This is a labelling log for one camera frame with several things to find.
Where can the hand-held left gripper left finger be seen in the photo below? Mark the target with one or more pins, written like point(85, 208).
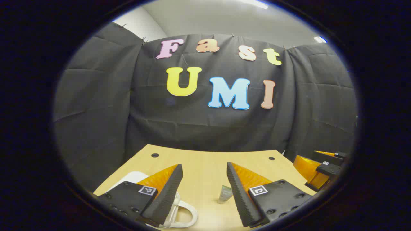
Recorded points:
point(167, 195)

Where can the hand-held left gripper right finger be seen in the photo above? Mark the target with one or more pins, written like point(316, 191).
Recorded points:
point(239, 195)

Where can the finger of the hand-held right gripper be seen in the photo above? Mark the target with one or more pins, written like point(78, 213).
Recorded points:
point(327, 157)
point(308, 170)

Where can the green white skincare tube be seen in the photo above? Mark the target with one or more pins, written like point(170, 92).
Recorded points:
point(225, 193)

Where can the white suitcase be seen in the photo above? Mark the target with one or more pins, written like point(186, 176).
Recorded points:
point(186, 205)

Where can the black backdrop cloth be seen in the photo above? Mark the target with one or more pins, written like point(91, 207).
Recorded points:
point(205, 128)

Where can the ceiling light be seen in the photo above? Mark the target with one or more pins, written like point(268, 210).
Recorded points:
point(257, 3)
point(320, 39)

